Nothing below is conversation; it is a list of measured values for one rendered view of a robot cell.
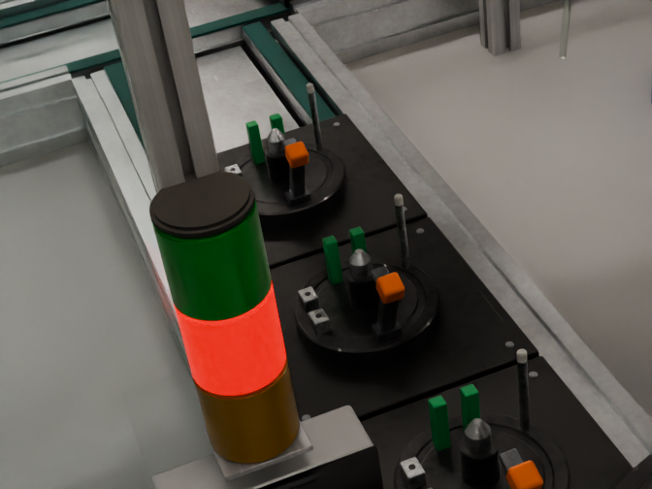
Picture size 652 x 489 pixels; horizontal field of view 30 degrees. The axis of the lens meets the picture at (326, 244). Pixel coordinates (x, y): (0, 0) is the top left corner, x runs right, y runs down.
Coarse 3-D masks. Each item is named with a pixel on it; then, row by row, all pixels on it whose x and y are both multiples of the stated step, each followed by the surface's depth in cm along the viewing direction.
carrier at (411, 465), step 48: (480, 384) 108; (528, 384) 107; (384, 432) 105; (432, 432) 99; (480, 432) 93; (528, 432) 100; (576, 432) 102; (384, 480) 100; (432, 480) 97; (480, 480) 95; (576, 480) 98
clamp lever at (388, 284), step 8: (376, 272) 107; (384, 272) 107; (376, 280) 105; (384, 280) 105; (392, 280) 105; (400, 280) 105; (376, 288) 106; (384, 288) 105; (392, 288) 105; (400, 288) 105; (384, 296) 105; (392, 296) 105; (400, 296) 105; (384, 304) 107; (392, 304) 107; (384, 312) 108; (392, 312) 108; (384, 320) 109; (392, 320) 110; (384, 328) 110
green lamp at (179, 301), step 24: (168, 240) 56; (192, 240) 55; (216, 240) 55; (240, 240) 56; (168, 264) 57; (192, 264) 56; (216, 264) 56; (240, 264) 57; (264, 264) 59; (192, 288) 57; (216, 288) 57; (240, 288) 57; (264, 288) 59; (192, 312) 58; (216, 312) 58; (240, 312) 58
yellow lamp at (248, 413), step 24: (288, 384) 63; (216, 408) 62; (240, 408) 62; (264, 408) 62; (288, 408) 64; (216, 432) 64; (240, 432) 63; (264, 432) 63; (288, 432) 64; (240, 456) 64; (264, 456) 64
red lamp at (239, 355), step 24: (264, 312) 59; (192, 336) 60; (216, 336) 59; (240, 336) 59; (264, 336) 60; (192, 360) 61; (216, 360) 60; (240, 360) 60; (264, 360) 61; (216, 384) 61; (240, 384) 61; (264, 384) 61
